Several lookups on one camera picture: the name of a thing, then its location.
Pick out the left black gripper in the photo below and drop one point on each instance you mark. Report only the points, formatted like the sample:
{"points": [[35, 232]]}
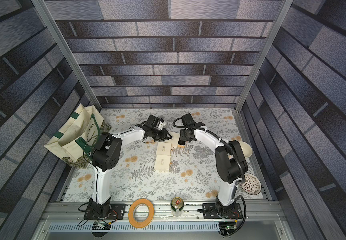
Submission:
{"points": [[164, 135]]}

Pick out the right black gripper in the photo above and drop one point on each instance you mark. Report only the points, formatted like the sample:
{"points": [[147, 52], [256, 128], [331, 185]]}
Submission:
{"points": [[186, 135]]}

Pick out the cream drawer jewelry box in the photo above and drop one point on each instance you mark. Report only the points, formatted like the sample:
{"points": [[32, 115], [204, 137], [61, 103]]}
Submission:
{"points": [[162, 163]]}

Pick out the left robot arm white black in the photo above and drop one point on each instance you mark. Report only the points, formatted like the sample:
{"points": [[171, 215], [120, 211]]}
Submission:
{"points": [[106, 154]]}

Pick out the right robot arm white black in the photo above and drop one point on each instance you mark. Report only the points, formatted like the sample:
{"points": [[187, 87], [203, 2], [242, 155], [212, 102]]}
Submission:
{"points": [[230, 157]]}

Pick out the cream ceramic bowl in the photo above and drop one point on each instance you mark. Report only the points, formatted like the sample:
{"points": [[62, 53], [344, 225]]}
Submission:
{"points": [[246, 149]]}

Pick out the green drink can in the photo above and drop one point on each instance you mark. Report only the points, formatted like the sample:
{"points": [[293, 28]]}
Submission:
{"points": [[177, 206]]}

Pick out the cream green tote bag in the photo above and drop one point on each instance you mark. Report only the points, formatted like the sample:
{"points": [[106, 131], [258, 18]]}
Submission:
{"points": [[77, 136]]}

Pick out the orange tape roll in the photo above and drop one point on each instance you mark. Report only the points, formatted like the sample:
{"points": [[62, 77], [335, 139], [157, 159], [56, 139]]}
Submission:
{"points": [[141, 213]]}

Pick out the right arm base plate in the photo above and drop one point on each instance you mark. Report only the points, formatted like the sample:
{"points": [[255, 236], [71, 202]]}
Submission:
{"points": [[216, 211]]}

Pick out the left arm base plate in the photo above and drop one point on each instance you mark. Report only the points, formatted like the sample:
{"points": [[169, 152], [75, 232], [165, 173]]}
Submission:
{"points": [[104, 212]]}

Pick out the perforated metal cable tray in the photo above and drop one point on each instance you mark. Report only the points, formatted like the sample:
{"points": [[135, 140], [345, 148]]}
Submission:
{"points": [[123, 227]]}

